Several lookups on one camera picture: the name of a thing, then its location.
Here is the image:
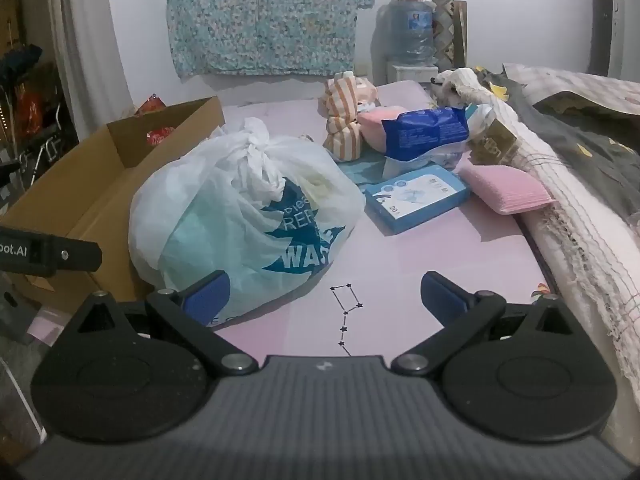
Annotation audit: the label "black metal cart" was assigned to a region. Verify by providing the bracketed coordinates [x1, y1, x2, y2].
[0, 45, 81, 186]

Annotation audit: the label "blue water dispenser bottle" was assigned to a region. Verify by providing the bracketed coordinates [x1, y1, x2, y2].
[376, 0, 435, 67]

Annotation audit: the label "orange plastic bag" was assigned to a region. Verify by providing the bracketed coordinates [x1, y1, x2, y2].
[20, 85, 46, 133]

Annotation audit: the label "pink wet wipes pack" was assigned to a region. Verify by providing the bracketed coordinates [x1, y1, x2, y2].
[357, 105, 416, 153]

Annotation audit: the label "light blue towel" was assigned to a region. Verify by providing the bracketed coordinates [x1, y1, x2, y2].
[336, 157, 401, 188]

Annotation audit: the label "blue white plastic pack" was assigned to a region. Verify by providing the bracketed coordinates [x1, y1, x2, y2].
[382, 104, 496, 171]

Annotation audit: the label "navy cloth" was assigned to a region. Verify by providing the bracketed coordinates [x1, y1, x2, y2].
[0, 44, 45, 78]

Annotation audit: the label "light blue mask box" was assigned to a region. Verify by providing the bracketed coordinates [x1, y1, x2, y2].
[364, 164, 471, 235]

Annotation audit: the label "red orange snack bag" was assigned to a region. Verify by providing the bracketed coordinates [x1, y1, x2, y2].
[134, 94, 176, 147]

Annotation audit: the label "white water dispenser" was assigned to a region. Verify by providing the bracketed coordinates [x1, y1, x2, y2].
[385, 62, 441, 86]

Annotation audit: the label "small gold box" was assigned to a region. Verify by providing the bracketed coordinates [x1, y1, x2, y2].
[467, 119, 518, 167]

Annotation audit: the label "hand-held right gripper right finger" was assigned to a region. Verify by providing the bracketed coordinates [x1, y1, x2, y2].
[390, 270, 581, 377]

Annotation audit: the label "teal floral hanging cloth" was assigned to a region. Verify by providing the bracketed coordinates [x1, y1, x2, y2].
[166, 0, 375, 78]

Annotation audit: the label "patterned brown paper bag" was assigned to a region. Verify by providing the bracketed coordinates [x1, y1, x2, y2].
[431, 0, 468, 68]

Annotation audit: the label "orange striped cloth bundle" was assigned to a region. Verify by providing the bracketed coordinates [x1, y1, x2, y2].
[322, 72, 379, 162]

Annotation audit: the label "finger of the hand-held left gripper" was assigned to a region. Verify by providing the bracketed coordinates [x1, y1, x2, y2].
[50, 238, 104, 274]

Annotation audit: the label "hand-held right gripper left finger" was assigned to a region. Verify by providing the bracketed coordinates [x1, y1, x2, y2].
[65, 270, 261, 377]

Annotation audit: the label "brown cardboard box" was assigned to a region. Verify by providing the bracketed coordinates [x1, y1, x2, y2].
[0, 96, 226, 313]

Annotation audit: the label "white plastic bag teal print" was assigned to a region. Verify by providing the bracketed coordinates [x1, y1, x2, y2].
[129, 117, 366, 331]

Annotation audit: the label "pink sponge pad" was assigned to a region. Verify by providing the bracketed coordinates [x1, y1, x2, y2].
[459, 162, 558, 216]

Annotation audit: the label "grey quilt yellow prints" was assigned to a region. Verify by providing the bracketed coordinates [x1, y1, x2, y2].
[475, 65, 640, 221]

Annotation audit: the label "white knit blanket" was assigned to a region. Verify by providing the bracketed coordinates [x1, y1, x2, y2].
[430, 66, 640, 411]

